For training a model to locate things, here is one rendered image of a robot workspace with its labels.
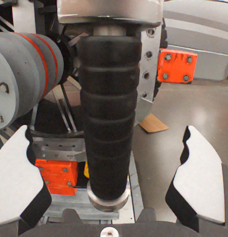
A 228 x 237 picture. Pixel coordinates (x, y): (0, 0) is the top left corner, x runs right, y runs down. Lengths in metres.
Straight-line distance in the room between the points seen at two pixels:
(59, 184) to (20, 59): 0.42
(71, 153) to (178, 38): 0.65
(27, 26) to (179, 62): 0.32
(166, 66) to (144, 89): 0.07
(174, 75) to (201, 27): 0.51
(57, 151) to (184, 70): 0.38
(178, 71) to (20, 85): 0.29
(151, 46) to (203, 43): 0.53
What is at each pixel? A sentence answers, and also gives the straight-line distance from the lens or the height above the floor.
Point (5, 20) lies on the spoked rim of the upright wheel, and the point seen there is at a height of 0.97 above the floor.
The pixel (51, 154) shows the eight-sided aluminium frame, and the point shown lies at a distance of 0.44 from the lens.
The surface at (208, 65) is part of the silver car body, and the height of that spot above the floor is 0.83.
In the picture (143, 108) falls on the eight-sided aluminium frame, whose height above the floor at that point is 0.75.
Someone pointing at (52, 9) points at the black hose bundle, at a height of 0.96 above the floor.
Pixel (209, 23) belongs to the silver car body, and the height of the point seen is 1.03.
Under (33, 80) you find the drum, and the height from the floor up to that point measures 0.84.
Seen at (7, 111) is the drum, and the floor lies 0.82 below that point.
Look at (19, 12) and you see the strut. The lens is 0.35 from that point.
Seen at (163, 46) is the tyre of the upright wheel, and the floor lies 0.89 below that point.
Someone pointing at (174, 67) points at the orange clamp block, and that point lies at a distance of 0.32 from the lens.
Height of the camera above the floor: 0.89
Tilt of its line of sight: 30 degrees down
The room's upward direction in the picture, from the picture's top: 2 degrees clockwise
